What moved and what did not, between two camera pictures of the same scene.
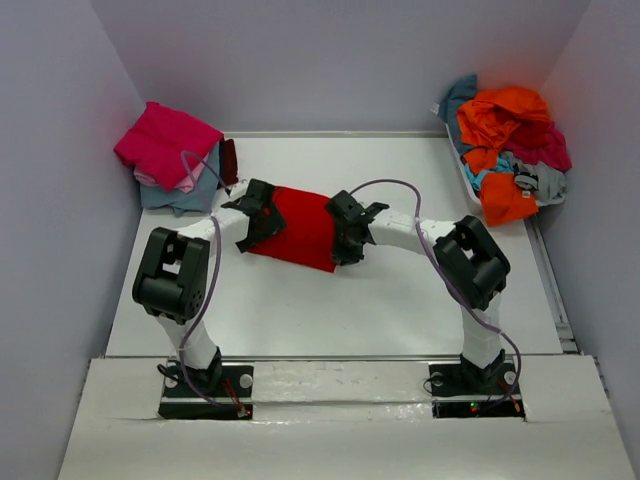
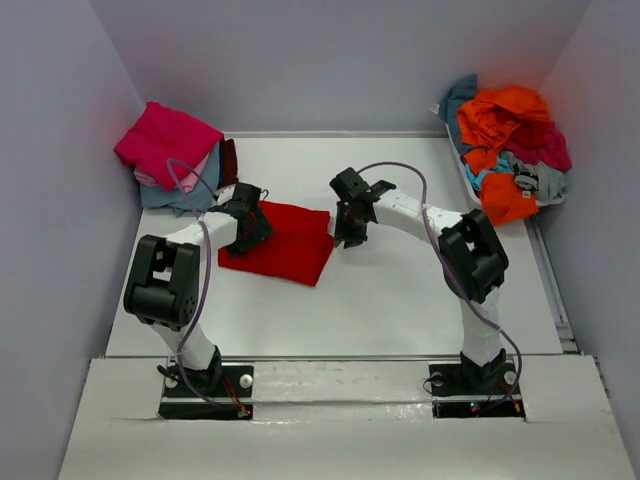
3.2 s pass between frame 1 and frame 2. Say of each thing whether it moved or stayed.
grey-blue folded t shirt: stayed
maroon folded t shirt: stayed
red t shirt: moved
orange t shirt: stayed
